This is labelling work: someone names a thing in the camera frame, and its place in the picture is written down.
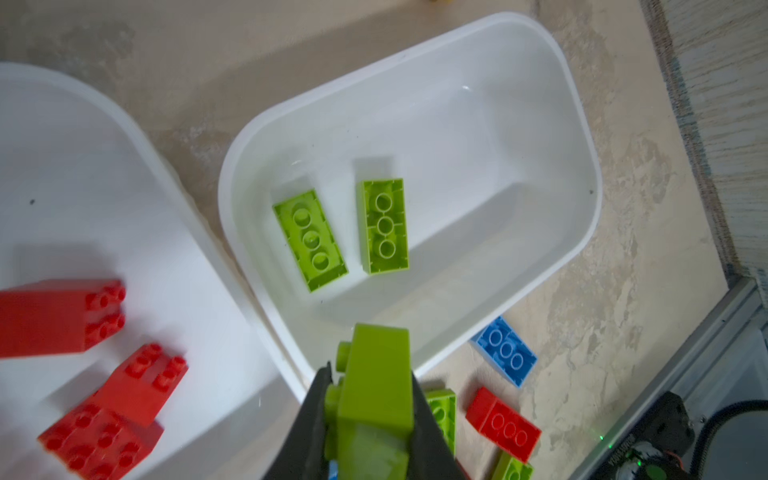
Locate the right white plastic tub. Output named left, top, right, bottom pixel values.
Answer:
left=218, top=12, right=602, bottom=391

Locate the green lego plate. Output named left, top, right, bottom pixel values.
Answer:
left=491, top=452, right=534, bottom=480
left=273, top=189, right=348, bottom=292
left=358, top=179, right=410, bottom=275

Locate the small red lego brick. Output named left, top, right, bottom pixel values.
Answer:
left=92, top=343, right=189, bottom=427

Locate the white plastic tub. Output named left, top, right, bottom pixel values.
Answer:
left=1, top=63, right=298, bottom=479
left=218, top=12, right=602, bottom=391

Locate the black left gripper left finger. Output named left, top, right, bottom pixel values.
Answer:
left=263, top=363, right=333, bottom=480

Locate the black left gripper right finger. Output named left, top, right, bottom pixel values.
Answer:
left=409, top=374, right=467, bottom=480

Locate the small green lego brick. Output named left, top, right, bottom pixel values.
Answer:
left=324, top=324, right=414, bottom=479

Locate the red lego brick tall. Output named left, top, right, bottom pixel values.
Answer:
left=1, top=279, right=126, bottom=359

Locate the middle white plastic tub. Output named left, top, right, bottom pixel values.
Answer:
left=1, top=63, right=298, bottom=479

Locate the blue lego brick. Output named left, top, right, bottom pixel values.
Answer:
left=470, top=316, right=538, bottom=388

